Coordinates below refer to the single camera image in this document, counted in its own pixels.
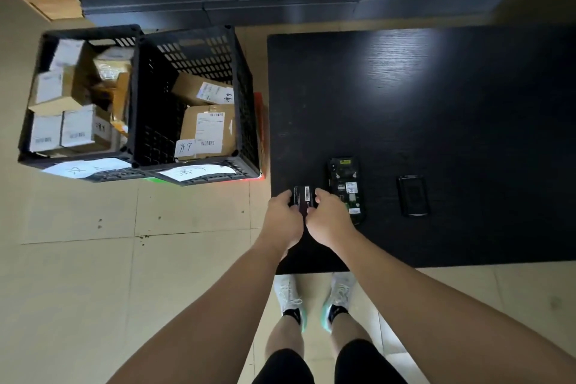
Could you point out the white left shoe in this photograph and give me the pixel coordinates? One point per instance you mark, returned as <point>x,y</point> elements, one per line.
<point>286,293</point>

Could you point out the green plastic base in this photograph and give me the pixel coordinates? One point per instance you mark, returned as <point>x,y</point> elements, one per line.
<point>153,180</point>

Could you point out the person's right hand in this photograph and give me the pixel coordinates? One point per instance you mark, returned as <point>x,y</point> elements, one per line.
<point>332,221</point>

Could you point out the black sock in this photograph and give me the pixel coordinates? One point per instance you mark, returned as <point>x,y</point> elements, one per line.
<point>336,312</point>
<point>292,314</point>

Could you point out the black battery cover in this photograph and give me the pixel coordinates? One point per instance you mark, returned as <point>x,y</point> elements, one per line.
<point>413,195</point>

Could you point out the brown cardboard parcel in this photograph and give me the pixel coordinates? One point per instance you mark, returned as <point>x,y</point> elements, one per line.
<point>120,100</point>

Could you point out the flat cardboard box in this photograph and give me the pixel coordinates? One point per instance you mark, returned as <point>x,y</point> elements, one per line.
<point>200,89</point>

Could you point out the labelled cardboard box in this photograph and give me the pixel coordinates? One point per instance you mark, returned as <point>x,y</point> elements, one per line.
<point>209,127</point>

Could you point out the black handheld scanner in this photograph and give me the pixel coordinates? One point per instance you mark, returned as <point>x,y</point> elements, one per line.
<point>344,176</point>

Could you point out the person's left leg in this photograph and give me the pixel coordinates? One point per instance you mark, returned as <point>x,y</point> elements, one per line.
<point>283,338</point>

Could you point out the person's left hand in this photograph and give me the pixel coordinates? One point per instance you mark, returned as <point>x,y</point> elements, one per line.
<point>281,224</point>

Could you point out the person's right forearm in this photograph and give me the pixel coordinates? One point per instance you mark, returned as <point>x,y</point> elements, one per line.
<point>432,316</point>

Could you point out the black left sock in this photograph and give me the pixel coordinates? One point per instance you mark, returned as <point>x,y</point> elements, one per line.
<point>292,314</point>

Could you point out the black plastic crate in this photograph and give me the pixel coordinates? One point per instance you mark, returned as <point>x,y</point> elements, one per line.
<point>153,118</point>
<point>40,59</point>

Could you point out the black right sock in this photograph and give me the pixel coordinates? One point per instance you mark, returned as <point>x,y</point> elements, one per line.
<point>336,312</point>

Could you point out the person's left forearm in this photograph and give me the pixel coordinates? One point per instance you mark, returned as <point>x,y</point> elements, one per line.
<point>220,320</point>

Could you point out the person's left fingers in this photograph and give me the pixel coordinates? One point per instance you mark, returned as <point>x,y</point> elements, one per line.
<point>282,197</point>

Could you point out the white shoe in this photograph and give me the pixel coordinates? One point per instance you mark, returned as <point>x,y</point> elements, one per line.
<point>340,293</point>
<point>286,293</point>

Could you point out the person's right fingers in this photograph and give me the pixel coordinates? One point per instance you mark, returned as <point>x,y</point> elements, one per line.
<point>325,196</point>

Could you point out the person's right leg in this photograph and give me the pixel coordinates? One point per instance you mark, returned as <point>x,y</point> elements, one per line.
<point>348,335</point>

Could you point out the taped brown parcel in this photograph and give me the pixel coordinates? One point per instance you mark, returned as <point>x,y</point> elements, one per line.
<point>113,65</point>

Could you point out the white paper crate label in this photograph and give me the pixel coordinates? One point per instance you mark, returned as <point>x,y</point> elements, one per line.
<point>85,167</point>
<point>198,171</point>

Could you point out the black shorts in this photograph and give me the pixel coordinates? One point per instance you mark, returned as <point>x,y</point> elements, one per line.
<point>355,365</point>

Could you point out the black battery pack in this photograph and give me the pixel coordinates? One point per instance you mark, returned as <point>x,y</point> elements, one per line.
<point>302,197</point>

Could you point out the white right shoe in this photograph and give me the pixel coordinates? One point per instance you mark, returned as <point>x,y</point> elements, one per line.
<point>340,293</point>

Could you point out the person's leg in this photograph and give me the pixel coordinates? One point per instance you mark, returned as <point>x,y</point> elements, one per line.
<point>348,335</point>
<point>283,338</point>

